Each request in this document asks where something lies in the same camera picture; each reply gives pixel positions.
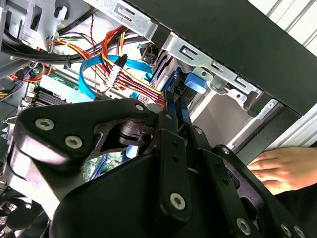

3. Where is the person's bare hand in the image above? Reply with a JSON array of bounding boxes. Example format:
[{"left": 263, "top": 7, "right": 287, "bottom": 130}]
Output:
[{"left": 247, "top": 146, "right": 317, "bottom": 196}]

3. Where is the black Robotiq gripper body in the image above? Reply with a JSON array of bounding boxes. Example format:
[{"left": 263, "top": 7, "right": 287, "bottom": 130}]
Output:
[{"left": 51, "top": 153, "right": 231, "bottom": 238}]

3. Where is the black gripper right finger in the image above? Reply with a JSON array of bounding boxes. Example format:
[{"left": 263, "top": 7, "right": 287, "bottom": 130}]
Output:
[{"left": 188, "top": 125, "right": 308, "bottom": 238}]

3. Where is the hard disk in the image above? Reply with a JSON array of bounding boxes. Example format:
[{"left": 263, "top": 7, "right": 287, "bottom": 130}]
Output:
[{"left": 150, "top": 48, "right": 208, "bottom": 128}]

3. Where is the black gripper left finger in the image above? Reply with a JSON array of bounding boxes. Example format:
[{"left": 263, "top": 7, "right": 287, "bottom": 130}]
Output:
[{"left": 13, "top": 98, "right": 193, "bottom": 223}]

